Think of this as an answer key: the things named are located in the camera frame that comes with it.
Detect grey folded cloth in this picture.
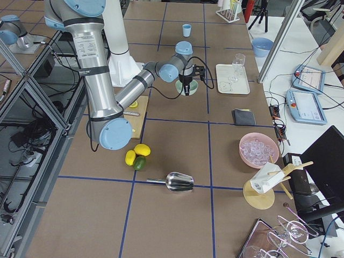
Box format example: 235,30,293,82
232,109,256,126

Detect clear wine glass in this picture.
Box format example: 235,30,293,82
228,53,246,83

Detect wooden mug tree stand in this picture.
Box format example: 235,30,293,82
243,161,313,210

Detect blue teach pendant near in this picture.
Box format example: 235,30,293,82
286,90,327,125

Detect blue bowl with fork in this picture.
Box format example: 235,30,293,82
252,38,274,58

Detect aluminium frame post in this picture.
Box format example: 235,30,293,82
257,0,305,83

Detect cream bear tray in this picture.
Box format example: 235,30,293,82
216,64,250,95

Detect pink bowl with ice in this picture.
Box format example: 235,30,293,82
239,132,280,169

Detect green lime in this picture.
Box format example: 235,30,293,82
133,156,146,171

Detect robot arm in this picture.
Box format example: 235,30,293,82
44,1,205,150

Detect metal ice scoop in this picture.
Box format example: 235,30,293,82
146,171,194,192

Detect blue teach pendant far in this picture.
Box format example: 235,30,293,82
292,64,325,94

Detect wooden cutting board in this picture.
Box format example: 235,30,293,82
124,96,149,139

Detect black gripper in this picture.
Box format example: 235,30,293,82
179,64,205,96

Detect red cylinder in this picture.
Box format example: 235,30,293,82
244,0,255,23

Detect blue teach pendant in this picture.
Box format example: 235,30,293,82
292,64,325,94
286,90,327,125

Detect light green bowl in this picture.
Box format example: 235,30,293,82
175,80,198,96

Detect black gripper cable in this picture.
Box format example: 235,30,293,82
149,56,216,100

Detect light blue plastic cup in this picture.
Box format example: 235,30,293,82
182,24,192,38

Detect yellow lemon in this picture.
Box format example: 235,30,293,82
125,150,137,166
134,144,151,156

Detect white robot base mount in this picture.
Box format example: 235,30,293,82
103,0,143,87

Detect black monitor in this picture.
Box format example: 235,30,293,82
300,125,343,200

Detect white wire cup rack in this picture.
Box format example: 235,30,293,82
216,0,242,23

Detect lemon half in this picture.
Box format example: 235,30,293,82
129,101,138,108

